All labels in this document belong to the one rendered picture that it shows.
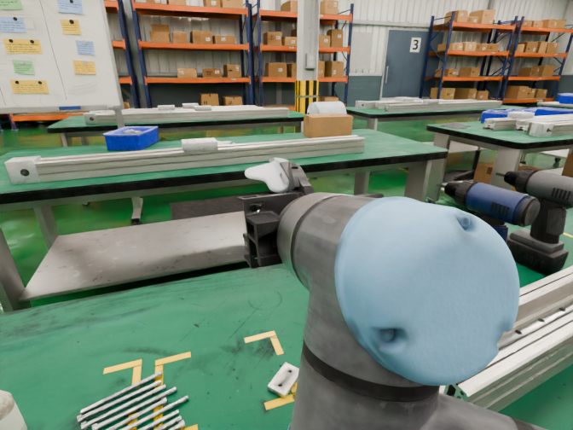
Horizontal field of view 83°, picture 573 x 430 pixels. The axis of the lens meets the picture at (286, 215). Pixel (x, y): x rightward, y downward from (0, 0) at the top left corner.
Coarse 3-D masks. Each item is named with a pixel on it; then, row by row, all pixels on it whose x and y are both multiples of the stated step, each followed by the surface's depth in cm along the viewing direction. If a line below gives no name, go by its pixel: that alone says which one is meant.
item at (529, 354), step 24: (528, 288) 55; (552, 288) 56; (528, 312) 54; (552, 312) 54; (504, 336) 49; (528, 336) 45; (552, 336) 45; (504, 360) 41; (528, 360) 42; (552, 360) 46; (456, 384) 38; (480, 384) 38; (504, 384) 41; (528, 384) 45
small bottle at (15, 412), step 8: (0, 392) 38; (8, 392) 39; (0, 400) 38; (8, 400) 39; (0, 408) 38; (8, 408) 38; (16, 408) 40; (0, 416) 38; (8, 416) 38; (16, 416) 40; (0, 424) 38; (8, 424) 38; (16, 424) 40; (24, 424) 41
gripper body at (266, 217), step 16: (288, 192) 37; (304, 192) 34; (256, 208) 35; (272, 208) 32; (256, 224) 26; (272, 224) 26; (256, 240) 27; (272, 240) 28; (256, 256) 37; (272, 256) 27
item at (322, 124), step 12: (312, 120) 221; (324, 120) 222; (336, 120) 225; (348, 120) 227; (312, 132) 224; (324, 132) 226; (336, 132) 228; (348, 132) 230; (480, 168) 297; (492, 168) 285; (528, 168) 285; (564, 168) 334; (480, 180) 298
